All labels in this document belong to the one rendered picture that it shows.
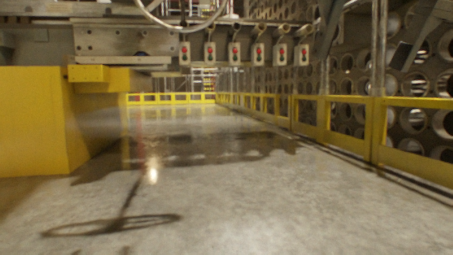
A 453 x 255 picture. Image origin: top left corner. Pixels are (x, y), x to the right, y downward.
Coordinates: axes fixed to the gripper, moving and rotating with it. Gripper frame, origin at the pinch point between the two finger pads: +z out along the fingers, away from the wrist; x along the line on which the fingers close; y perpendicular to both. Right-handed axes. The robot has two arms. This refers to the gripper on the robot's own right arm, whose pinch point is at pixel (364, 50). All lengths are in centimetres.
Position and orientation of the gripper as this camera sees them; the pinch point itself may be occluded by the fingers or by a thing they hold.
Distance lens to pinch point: 40.0
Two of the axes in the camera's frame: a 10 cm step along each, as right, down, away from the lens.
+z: -1.5, 8.7, 4.7
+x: 9.9, 1.0, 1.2
